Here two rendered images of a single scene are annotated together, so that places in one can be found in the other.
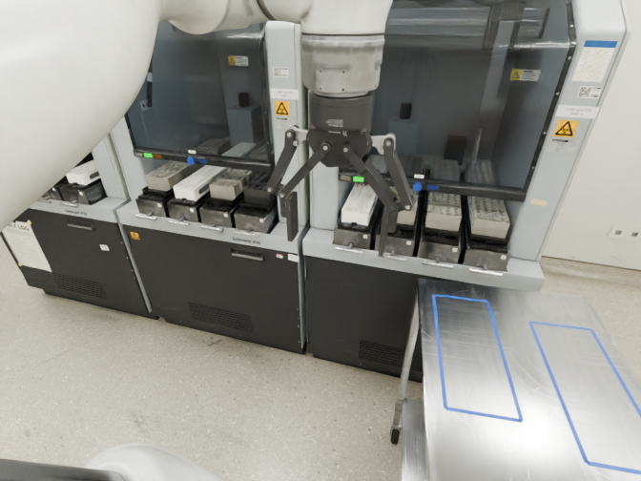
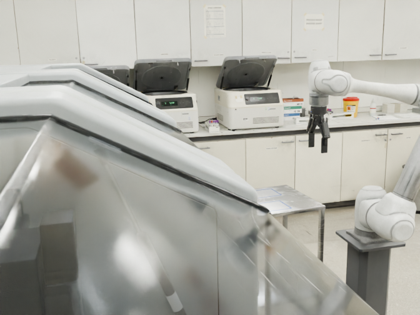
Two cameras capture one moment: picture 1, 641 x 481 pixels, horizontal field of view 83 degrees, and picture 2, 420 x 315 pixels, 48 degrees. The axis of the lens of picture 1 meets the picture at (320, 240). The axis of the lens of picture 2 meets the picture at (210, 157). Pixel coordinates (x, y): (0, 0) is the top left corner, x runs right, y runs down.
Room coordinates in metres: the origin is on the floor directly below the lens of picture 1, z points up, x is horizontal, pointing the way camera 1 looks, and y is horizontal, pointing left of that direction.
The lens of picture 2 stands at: (2.00, 1.65, 1.69)
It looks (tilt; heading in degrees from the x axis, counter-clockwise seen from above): 13 degrees down; 240
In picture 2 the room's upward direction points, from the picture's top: 1 degrees counter-clockwise
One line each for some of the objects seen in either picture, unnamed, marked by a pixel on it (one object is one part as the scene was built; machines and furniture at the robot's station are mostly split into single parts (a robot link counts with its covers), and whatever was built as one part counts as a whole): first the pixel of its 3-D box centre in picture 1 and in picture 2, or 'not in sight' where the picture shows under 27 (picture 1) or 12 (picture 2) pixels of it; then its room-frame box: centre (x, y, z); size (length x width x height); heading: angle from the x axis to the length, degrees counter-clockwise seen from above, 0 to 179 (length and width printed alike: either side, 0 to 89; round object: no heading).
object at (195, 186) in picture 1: (203, 181); not in sight; (1.49, 0.51, 0.83); 0.30 x 0.10 x 0.06; 164
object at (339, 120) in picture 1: (340, 130); (318, 115); (0.45, -0.02, 1.36); 0.08 x 0.07 x 0.09; 74
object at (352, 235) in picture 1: (367, 199); not in sight; (1.42, -0.20, 0.78); 0.73 x 0.14 x 0.09; 164
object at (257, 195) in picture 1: (258, 196); not in sight; (1.31, 0.25, 0.85); 0.12 x 0.02 x 0.06; 74
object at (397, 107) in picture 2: not in sight; (394, 107); (-2.51, -1.97, 0.95); 0.25 x 0.11 x 0.10; 160
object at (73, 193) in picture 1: (124, 168); not in sight; (1.77, 1.01, 0.78); 0.73 x 0.14 x 0.09; 164
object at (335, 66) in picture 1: (341, 64); (319, 99); (0.45, -0.02, 1.43); 0.09 x 0.09 x 0.06
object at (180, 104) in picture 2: not in sight; (163, 94); (0.12, -2.53, 1.24); 0.62 x 0.56 x 0.69; 74
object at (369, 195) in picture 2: not in sight; (372, 207); (0.16, 0.07, 0.87); 0.18 x 0.16 x 0.22; 67
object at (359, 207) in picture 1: (361, 201); not in sight; (1.29, -0.17, 0.83); 0.30 x 0.10 x 0.06; 164
